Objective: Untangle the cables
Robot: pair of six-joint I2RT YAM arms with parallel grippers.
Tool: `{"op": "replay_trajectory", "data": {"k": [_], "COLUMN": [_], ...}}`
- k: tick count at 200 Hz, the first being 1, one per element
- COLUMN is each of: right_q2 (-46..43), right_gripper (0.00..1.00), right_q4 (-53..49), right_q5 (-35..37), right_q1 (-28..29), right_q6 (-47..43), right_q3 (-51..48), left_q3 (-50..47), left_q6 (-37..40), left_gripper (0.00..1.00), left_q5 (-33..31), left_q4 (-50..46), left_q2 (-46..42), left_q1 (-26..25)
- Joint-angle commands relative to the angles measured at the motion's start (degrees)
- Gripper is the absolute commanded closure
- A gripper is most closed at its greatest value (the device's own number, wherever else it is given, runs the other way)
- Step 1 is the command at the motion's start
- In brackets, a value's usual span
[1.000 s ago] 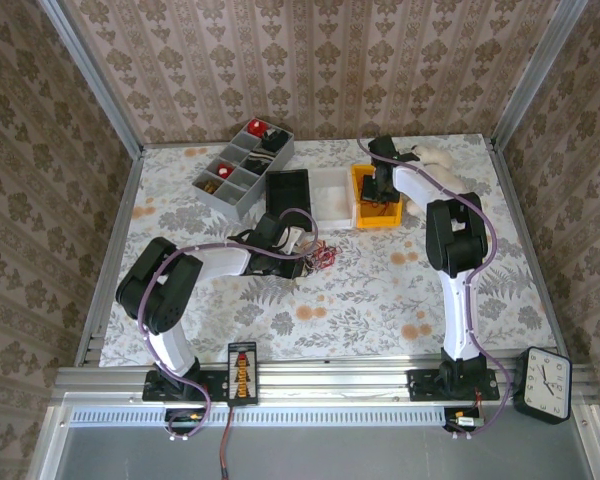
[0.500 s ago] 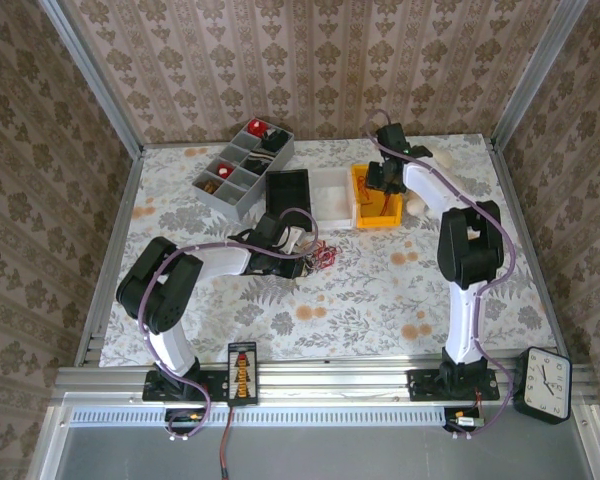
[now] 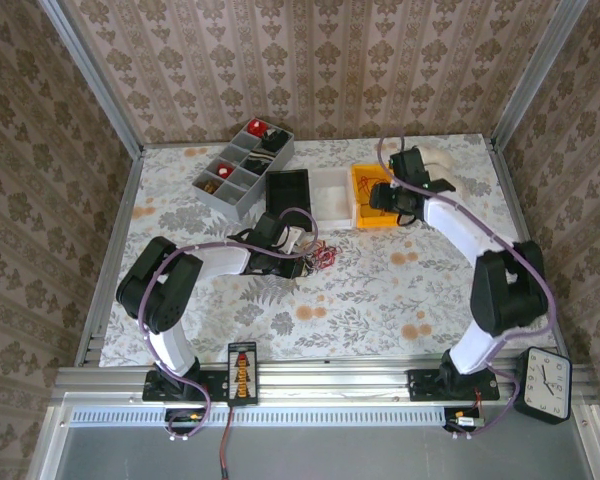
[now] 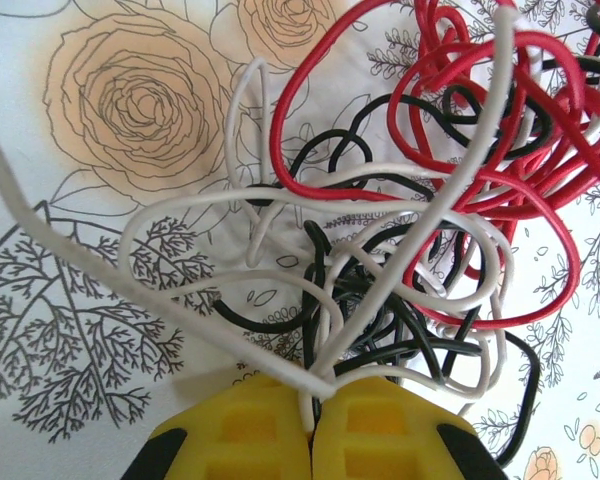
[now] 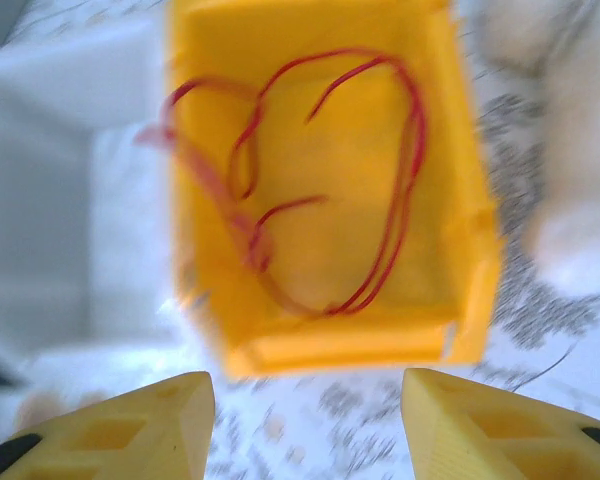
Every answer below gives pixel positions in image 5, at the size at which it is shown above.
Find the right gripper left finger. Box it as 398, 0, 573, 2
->
0, 370, 216, 480

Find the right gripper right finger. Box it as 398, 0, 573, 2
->
402, 368, 600, 480

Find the white plastic bin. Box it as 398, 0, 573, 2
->
0, 19, 181, 361

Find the red cable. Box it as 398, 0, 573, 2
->
134, 47, 429, 319

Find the yellow plastic bin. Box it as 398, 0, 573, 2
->
163, 0, 504, 381

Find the floral tablecloth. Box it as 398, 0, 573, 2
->
0, 0, 600, 480

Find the white teddy bear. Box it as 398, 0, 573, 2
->
459, 0, 600, 301

